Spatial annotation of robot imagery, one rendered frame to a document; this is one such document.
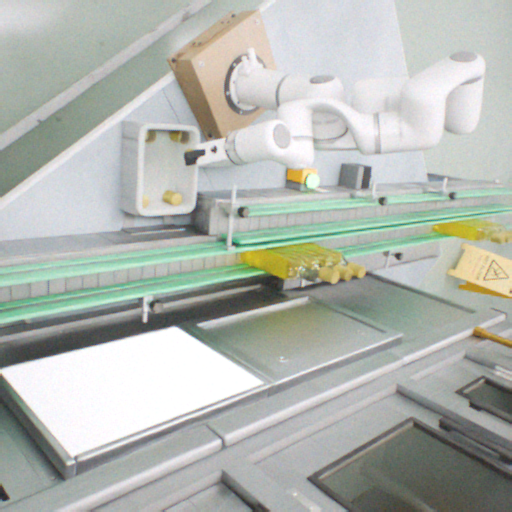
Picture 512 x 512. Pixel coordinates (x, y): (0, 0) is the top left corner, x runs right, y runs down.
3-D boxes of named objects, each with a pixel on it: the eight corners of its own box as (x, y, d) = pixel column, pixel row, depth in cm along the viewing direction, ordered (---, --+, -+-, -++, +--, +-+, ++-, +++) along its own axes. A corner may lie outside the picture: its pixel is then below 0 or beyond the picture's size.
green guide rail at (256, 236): (220, 237, 146) (240, 244, 140) (221, 233, 145) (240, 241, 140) (499, 204, 264) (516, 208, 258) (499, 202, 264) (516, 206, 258)
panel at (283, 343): (-12, 382, 103) (66, 482, 80) (-13, 368, 102) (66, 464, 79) (306, 301, 164) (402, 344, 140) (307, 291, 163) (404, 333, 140)
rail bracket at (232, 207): (207, 242, 143) (237, 255, 134) (212, 179, 138) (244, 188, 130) (216, 241, 145) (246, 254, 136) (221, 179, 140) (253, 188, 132)
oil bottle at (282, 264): (238, 260, 153) (292, 283, 139) (240, 241, 152) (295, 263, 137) (253, 258, 157) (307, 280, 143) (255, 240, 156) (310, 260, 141)
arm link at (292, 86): (299, 63, 132) (352, 71, 121) (305, 115, 139) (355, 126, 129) (272, 77, 127) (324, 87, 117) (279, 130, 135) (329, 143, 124)
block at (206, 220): (191, 229, 147) (207, 236, 142) (194, 195, 144) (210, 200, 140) (202, 228, 149) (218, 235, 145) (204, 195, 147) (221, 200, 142)
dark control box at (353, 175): (337, 185, 195) (355, 189, 189) (340, 162, 193) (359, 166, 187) (351, 184, 201) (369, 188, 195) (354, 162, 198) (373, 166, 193)
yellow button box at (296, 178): (284, 187, 177) (300, 191, 171) (286, 164, 174) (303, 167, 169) (298, 186, 181) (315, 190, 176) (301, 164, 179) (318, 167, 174)
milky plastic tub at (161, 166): (119, 209, 137) (137, 217, 131) (122, 119, 131) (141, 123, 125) (177, 206, 149) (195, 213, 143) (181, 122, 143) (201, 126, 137)
